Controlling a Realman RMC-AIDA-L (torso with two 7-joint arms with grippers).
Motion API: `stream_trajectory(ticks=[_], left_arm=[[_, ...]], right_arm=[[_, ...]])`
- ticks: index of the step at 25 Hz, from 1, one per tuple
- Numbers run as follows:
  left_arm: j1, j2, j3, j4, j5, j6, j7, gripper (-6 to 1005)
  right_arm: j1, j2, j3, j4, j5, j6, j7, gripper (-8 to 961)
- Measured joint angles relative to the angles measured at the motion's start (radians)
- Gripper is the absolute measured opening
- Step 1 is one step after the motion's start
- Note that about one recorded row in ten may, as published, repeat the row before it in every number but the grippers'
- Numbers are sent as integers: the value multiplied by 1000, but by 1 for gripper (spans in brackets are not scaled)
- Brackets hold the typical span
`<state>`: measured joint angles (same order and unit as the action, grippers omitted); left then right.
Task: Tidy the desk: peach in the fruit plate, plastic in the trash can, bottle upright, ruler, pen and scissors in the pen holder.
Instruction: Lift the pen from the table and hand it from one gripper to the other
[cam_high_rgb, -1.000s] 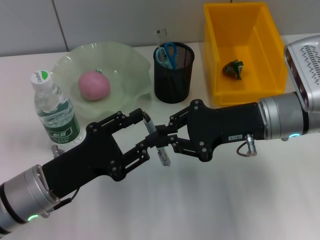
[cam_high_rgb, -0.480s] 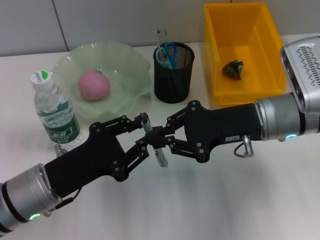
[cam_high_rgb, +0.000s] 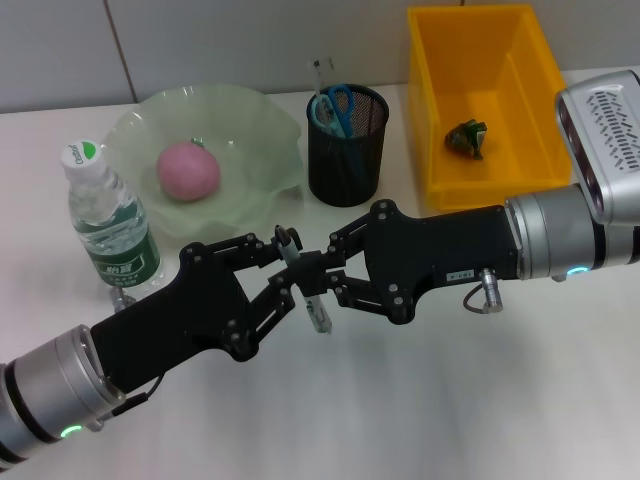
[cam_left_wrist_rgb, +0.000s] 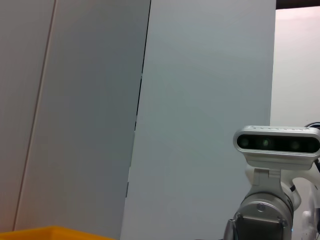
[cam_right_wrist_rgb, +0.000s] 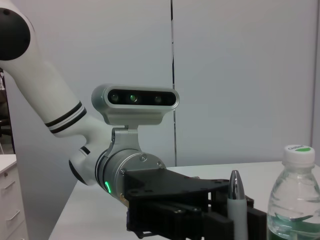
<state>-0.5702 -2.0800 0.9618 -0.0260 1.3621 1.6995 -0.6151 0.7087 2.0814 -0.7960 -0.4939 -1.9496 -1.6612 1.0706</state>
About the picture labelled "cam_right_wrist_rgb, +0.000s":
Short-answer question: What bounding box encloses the clear green-label water bottle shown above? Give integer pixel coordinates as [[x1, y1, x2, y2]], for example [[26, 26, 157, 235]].
[[266, 144, 320, 240]]

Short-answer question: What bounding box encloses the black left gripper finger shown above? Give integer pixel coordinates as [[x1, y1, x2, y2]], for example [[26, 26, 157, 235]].
[[245, 194, 268, 240]]

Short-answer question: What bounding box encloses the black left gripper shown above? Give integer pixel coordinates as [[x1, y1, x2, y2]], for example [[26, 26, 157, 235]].
[[123, 168, 235, 240]]

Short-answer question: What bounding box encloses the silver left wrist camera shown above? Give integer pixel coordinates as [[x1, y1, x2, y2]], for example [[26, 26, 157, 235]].
[[91, 83, 180, 127]]

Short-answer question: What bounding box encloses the white drawer cabinet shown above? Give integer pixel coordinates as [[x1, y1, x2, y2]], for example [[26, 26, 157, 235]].
[[0, 153, 30, 240]]

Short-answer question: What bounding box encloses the silver white pen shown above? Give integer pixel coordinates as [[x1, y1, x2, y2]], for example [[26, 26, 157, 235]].
[[226, 169, 249, 240]]

